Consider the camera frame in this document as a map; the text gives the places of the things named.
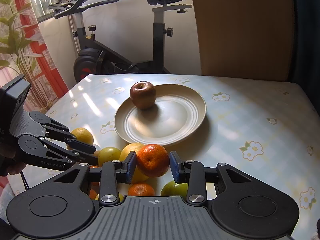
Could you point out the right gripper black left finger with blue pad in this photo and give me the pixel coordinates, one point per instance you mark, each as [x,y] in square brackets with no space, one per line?
[66,206]

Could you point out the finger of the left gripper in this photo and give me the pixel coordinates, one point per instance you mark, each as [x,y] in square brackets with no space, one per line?
[43,153]
[57,131]

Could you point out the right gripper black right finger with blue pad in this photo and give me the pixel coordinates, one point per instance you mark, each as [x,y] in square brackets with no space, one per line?
[239,205]

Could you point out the yellow lemon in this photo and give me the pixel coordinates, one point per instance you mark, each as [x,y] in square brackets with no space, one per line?
[83,135]

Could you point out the yellow-green citrus fruit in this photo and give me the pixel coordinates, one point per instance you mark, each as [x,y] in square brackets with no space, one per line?
[108,154]

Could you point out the green apple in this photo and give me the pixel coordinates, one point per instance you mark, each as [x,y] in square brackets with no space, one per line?
[173,189]

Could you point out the small orange mandarin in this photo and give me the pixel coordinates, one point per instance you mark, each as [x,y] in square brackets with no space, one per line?
[141,189]

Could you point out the dark red apple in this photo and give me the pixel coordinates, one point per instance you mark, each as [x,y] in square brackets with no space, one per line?
[143,95]

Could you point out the person's hand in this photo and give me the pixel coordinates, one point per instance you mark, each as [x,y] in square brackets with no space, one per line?
[8,164]

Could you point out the red floral curtain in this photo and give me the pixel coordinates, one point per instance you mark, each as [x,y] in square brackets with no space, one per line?
[23,51]

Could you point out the floral plastic tablecloth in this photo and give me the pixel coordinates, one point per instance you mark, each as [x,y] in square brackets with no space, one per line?
[269,130]

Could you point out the cream ceramic plate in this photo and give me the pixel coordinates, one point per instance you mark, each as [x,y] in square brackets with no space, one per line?
[177,113]

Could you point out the wooden headboard panel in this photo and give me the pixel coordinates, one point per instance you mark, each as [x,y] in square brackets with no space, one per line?
[250,39]

